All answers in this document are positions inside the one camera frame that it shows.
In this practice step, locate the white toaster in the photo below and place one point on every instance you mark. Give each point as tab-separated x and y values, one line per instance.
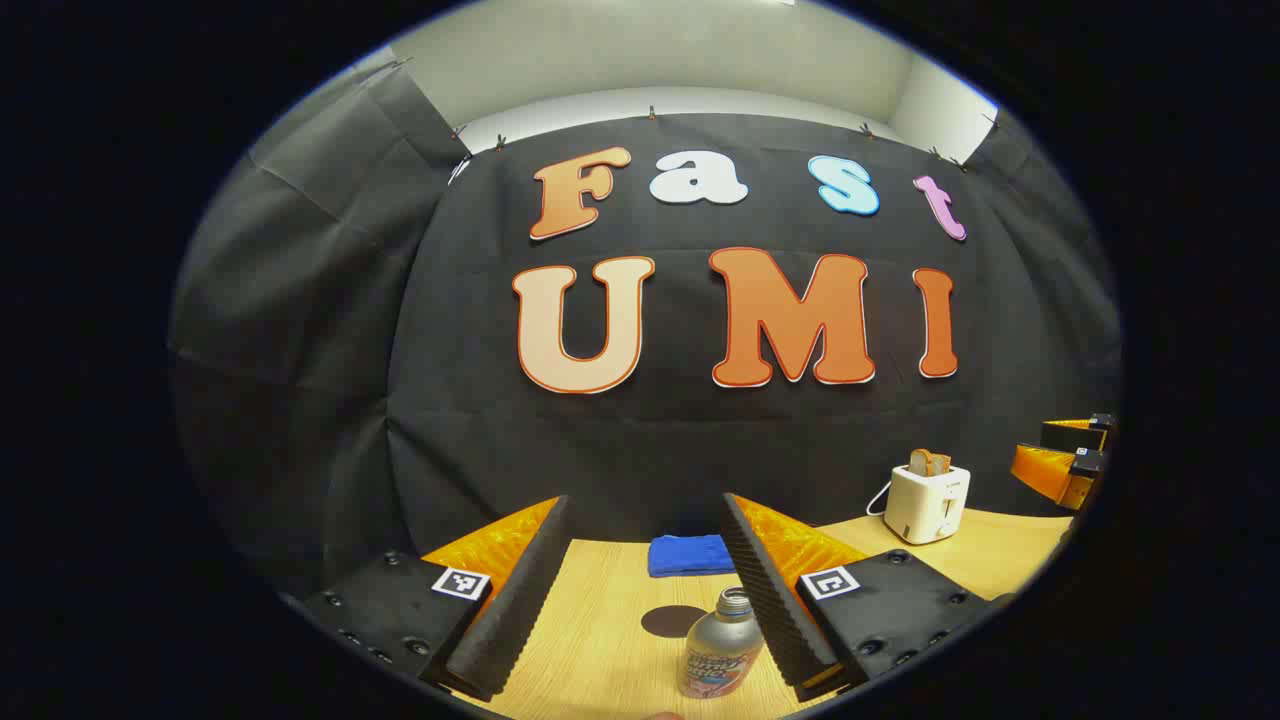
925	505

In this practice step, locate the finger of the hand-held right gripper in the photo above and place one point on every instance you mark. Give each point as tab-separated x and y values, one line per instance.
1075	432
1045	470

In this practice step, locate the blue folded towel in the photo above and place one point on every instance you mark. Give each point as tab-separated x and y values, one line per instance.
690	555

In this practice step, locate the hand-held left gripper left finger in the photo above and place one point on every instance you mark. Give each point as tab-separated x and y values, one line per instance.
520	610

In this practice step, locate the dark round coaster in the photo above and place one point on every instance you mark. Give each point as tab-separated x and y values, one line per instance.
668	622

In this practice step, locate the silver water bottle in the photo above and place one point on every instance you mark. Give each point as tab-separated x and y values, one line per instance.
715	650

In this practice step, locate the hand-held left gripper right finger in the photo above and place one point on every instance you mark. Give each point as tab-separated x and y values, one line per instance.
775	610

